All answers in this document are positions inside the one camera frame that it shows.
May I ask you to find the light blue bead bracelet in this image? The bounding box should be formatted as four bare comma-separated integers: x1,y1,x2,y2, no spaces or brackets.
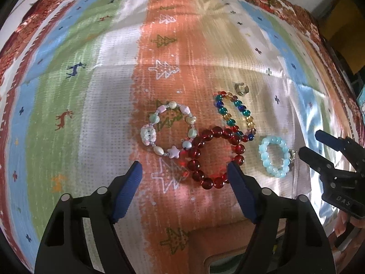
258,135,296,177

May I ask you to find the striped printed mat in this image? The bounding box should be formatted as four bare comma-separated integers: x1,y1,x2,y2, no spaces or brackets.
0,0,357,274

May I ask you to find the pastel charm bead bracelet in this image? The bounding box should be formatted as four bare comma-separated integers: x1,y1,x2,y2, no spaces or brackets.
141,100,197,160

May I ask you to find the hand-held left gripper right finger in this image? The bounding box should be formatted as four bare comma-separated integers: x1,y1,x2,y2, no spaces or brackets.
227,161,335,274

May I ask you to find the dark wooden furniture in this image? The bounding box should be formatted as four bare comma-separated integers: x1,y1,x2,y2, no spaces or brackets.
321,0,365,92

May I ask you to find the person's right hand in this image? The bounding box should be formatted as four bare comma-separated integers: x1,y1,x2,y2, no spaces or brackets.
333,211,365,249

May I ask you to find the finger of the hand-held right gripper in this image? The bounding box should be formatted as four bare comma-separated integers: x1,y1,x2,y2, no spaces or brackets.
315,130,365,174
298,147,347,182

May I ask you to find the dark red bead bracelet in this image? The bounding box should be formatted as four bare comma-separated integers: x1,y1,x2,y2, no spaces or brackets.
187,126,246,190

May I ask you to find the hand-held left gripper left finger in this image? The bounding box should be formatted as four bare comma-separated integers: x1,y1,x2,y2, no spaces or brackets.
34,161,143,274

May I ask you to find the multicolour glass bead bracelet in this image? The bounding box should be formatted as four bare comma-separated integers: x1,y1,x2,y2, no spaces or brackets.
214,91,257,142

